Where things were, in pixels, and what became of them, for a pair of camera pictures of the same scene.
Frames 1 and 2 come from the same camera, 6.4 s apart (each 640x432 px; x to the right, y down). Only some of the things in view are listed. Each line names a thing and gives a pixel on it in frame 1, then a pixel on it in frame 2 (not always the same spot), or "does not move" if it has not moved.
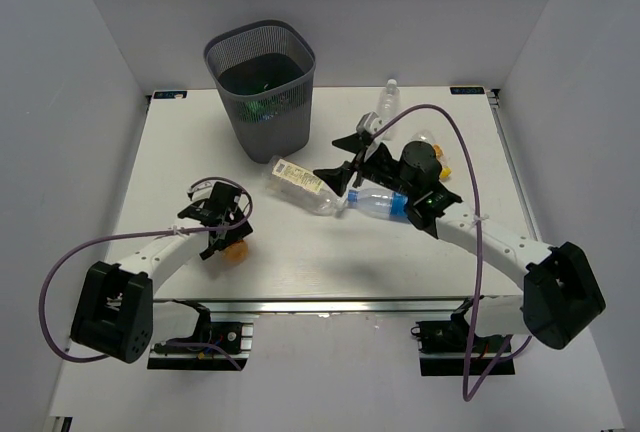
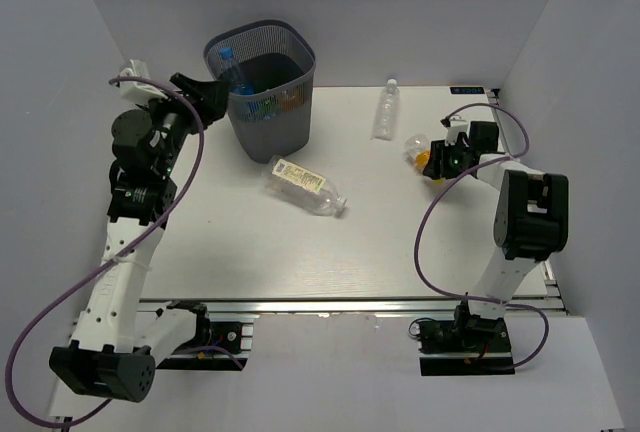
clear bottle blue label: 381,201 → 239,83
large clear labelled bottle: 303,187 does not move
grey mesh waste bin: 265,71 does not move
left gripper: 234,235 → 211,99
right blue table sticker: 466,90 does not move
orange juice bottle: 236,252 → 292,100
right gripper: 337,178 → 439,150
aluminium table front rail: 333,305 does not move
